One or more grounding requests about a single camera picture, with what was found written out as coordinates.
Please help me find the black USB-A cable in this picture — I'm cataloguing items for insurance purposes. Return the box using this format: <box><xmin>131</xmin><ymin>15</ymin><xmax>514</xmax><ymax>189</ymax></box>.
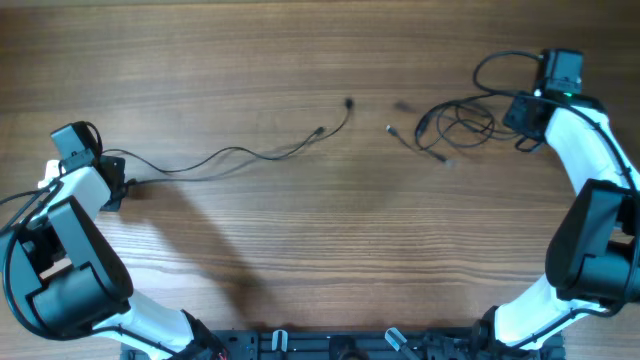
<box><xmin>385</xmin><ymin>93</ymin><xmax>521</xmax><ymax>165</ymax></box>

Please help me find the thin black micro USB cable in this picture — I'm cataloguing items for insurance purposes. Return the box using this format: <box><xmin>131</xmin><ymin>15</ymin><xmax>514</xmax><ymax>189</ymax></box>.
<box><xmin>102</xmin><ymin>97</ymin><xmax>355</xmax><ymax>189</ymax></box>

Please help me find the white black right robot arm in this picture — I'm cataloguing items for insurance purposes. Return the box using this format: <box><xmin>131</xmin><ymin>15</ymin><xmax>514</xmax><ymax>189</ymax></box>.
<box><xmin>488</xmin><ymin>48</ymin><xmax>639</xmax><ymax>351</ymax></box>

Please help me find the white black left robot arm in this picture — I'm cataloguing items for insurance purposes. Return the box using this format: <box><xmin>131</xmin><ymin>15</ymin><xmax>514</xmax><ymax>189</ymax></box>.
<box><xmin>1</xmin><ymin>122</ymin><xmax>217</xmax><ymax>359</ymax></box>

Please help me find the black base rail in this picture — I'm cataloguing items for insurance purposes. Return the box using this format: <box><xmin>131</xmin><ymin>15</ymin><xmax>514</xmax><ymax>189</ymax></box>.
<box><xmin>119</xmin><ymin>327</ymin><xmax>566</xmax><ymax>360</ymax></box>

